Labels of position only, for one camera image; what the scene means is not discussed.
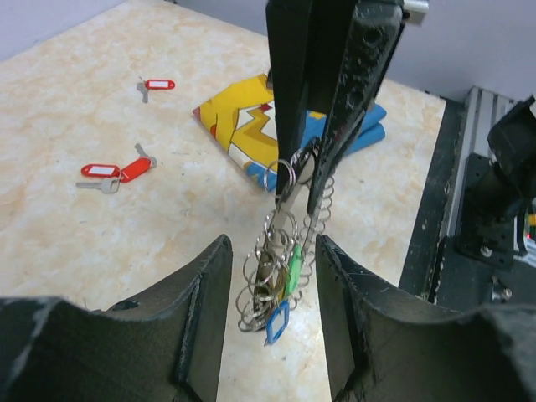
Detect red key tag white label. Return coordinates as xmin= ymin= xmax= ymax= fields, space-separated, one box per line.
xmin=80 ymin=163 xmax=121 ymax=178

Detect blue key tag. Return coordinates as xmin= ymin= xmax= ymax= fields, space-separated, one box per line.
xmin=265 ymin=301 xmax=290 ymax=346

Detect green key tag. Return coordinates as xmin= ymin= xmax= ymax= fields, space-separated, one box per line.
xmin=285 ymin=244 xmax=302 ymax=296

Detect yellow blue cartoon cloth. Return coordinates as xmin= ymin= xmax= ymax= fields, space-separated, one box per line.
xmin=191 ymin=73 xmax=387 ymax=193

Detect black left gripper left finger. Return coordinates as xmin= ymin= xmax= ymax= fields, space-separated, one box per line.
xmin=1 ymin=235 xmax=233 ymax=401

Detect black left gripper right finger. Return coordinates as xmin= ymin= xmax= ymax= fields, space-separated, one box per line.
xmin=315 ymin=235 xmax=535 ymax=401

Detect red key tag plain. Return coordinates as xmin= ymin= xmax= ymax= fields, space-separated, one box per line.
xmin=120 ymin=157 xmax=152 ymax=183

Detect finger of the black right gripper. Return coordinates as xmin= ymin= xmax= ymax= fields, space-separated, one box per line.
xmin=264 ymin=0 xmax=357 ymax=198
xmin=307 ymin=1 xmax=405 ymax=214

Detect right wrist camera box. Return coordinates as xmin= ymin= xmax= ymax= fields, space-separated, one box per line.
xmin=404 ymin=0 xmax=429 ymax=25

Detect steel key ring disc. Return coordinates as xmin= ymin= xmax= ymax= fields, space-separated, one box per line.
xmin=235 ymin=142 xmax=335 ymax=332

